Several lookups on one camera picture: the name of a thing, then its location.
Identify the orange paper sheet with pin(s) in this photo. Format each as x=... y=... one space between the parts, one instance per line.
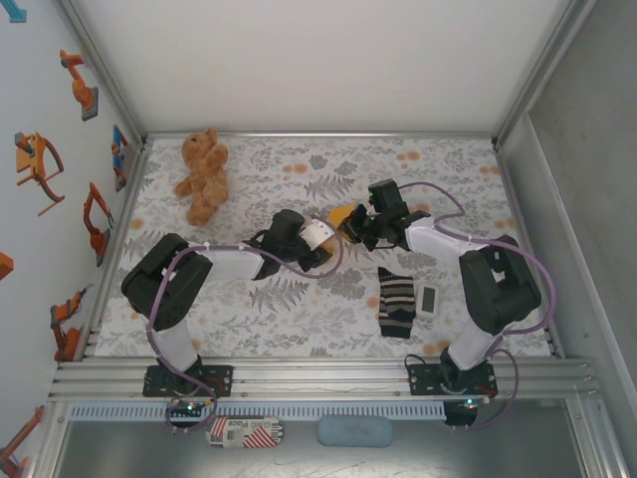
x=339 y=215

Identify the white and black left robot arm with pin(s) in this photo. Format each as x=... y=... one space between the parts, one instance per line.
x=164 y=284

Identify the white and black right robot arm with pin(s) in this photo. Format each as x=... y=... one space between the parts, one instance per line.
x=502 y=289

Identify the floral patterned table mat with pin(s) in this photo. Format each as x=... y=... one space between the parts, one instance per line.
x=298 y=309

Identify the black beige striped sock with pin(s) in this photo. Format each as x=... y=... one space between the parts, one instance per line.
x=395 y=304

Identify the aluminium crossbar behind mat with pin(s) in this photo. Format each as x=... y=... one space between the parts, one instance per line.
x=323 y=134

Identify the white digital timer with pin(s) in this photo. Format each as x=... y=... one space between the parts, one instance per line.
x=427 y=301

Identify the brown teddy bear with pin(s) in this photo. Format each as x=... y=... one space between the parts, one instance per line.
x=204 y=169

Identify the blue grey oval sponge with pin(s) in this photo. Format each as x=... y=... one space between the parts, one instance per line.
x=354 y=431

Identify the red white striped pouch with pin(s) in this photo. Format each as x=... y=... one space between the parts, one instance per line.
x=249 y=433

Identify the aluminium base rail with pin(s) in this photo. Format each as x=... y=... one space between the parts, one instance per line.
x=323 y=386

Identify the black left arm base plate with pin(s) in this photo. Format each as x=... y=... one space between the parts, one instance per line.
x=221 y=381

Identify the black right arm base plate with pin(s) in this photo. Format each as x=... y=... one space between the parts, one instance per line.
x=420 y=381

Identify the blue orange machine wall sticker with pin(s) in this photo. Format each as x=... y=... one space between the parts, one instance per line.
x=119 y=159

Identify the aluminium frame post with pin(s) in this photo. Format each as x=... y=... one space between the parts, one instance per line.
x=542 y=70
x=102 y=70

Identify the orange claw gripper wall sticker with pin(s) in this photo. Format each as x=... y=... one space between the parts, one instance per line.
x=35 y=167

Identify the orange block wall sticker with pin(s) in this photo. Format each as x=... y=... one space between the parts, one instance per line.
x=5 y=266

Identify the orange tool wall sticker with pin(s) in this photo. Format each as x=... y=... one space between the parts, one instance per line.
x=20 y=443

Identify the blue arrow wall sticker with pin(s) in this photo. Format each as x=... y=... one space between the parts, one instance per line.
x=15 y=12

